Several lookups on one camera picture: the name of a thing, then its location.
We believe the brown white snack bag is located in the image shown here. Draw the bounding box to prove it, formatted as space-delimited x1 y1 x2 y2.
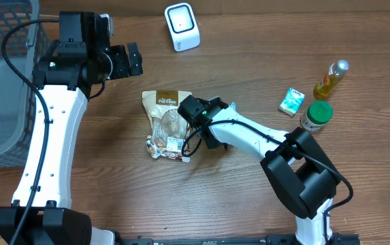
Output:
142 91 192 163

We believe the Kleenex tissue pack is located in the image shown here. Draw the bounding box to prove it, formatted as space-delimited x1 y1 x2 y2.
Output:
278 88 305 116

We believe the green lid white jar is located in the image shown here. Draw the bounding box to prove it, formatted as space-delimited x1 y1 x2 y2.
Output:
300 101 334 131

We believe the yellow liquid bottle grey cap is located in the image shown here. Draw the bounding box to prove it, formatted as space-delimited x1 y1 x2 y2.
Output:
313 60 349 100

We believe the teal snack packet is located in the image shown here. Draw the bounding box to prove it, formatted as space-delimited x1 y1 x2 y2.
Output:
230 102 236 110

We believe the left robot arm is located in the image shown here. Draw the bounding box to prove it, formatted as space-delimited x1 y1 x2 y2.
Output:
0 12 143 245

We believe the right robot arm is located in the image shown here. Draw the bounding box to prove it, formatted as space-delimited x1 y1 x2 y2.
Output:
178 95 340 244

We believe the white barcode scanner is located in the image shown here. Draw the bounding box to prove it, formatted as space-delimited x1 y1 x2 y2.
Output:
164 2 201 52

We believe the grey plastic mesh basket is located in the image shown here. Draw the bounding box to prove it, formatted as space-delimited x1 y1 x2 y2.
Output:
0 0 40 167

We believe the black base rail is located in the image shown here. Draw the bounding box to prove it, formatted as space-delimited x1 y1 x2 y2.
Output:
119 233 362 245

